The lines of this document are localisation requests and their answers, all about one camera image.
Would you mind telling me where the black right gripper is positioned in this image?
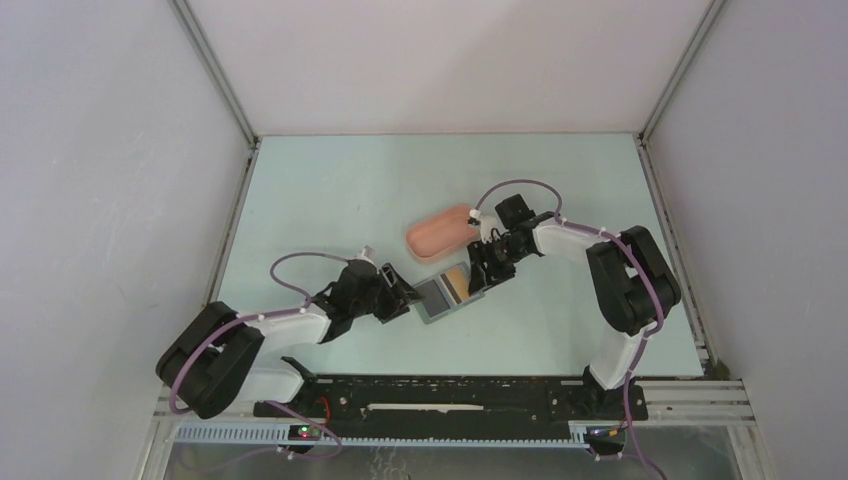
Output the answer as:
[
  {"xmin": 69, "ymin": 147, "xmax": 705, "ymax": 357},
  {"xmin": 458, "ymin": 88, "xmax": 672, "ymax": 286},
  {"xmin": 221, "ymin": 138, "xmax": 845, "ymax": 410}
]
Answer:
[{"xmin": 467, "ymin": 236, "xmax": 531, "ymax": 295}]

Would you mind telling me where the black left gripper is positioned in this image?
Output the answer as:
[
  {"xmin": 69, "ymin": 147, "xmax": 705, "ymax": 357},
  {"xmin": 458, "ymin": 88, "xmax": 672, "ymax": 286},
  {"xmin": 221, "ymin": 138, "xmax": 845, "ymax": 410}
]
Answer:
[{"xmin": 351, "ymin": 263, "xmax": 424, "ymax": 324}]

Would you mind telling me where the gold striped credit card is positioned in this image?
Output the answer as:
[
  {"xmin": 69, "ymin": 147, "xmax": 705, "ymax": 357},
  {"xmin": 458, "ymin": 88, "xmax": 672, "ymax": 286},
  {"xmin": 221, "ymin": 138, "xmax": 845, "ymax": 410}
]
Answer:
[{"xmin": 439, "ymin": 263, "xmax": 472, "ymax": 306}]

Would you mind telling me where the pink oval tray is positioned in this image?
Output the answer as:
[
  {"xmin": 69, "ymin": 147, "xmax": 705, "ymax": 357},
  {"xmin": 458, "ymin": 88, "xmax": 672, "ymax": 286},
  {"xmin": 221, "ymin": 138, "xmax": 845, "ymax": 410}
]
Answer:
[{"xmin": 405, "ymin": 204, "xmax": 479, "ymax": 265}]

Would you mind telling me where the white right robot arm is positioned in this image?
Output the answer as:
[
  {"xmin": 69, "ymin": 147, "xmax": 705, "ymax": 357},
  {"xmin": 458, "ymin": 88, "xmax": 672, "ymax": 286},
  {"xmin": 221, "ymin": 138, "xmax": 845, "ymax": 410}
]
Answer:
[{"xmin": 467, "ymin": 195, "xmax": 682, "ymax": 418}]

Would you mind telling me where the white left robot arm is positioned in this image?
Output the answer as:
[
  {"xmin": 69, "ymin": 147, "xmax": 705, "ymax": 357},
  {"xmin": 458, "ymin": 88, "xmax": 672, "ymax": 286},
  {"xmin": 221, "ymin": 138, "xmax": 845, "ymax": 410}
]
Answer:
[{"xmin": 155, "ymin": 258, "xmax": 423, "ymax": 419}]

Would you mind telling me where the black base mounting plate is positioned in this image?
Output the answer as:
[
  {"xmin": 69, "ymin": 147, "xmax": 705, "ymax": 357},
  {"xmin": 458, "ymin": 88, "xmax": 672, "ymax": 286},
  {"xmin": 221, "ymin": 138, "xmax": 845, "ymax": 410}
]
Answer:
[{"xmin": 287, "ymin": 373, "xmax": 648, "ymax": 441}]

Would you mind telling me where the left controller board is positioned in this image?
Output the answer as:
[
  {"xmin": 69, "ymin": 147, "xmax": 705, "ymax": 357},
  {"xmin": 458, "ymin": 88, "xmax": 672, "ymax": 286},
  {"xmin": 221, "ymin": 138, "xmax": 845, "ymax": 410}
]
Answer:
[{"xmin": 287, "ymin": 425, "xmax": 324, "ymax": 442}]

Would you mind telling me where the controller board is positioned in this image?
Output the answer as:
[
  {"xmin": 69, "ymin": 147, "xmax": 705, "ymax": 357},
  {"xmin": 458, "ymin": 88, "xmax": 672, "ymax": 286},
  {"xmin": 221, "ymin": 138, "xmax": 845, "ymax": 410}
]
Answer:
[
  {"xmin": 287, "ymin": 425, "xmax": 324, "ymax": 442},
  {"xmin": 586, "ymin": 427, "xmax": 627, "ymax": 439}
]

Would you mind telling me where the right controller board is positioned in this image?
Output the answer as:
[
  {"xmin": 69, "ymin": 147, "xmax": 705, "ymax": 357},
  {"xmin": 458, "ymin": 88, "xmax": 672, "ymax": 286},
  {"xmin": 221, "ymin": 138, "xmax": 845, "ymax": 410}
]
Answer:
[{"xmin": 586, "ymin": 427, "xmax": 627, "ymax": 439}]

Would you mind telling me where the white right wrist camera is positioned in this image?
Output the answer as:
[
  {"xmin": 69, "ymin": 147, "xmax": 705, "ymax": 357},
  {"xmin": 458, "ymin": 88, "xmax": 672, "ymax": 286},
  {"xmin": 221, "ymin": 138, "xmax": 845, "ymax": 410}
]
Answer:
[{"xmin": 468, "ymin": 208, "xmax": 498, "ymax": 244}]

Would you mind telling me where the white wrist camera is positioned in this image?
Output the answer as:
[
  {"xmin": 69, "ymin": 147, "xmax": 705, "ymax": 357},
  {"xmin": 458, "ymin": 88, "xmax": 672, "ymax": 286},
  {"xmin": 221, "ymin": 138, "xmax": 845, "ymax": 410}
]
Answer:
[
  {"xmin": 468, "ymin": 208, "xmax": 498, "ymax": 244},
  {"xmin": 355, "ymin": 246, "xmax": 376, "ymax": 264}
]

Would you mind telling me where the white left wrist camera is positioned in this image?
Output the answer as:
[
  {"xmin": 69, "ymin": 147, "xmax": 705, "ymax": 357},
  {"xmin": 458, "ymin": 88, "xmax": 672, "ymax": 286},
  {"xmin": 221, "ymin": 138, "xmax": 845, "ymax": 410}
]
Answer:
[{"xmin": 355, "ymin": 246, "xmax": 376, "ymax": 264}]

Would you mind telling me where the aluminium frame rail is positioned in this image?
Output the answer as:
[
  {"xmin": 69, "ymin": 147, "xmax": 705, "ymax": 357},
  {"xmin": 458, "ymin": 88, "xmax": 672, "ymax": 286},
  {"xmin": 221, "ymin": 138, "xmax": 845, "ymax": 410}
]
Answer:
[{"xmin": 135, "ymin": 375, "xmax": 771, "ymax": 479}]

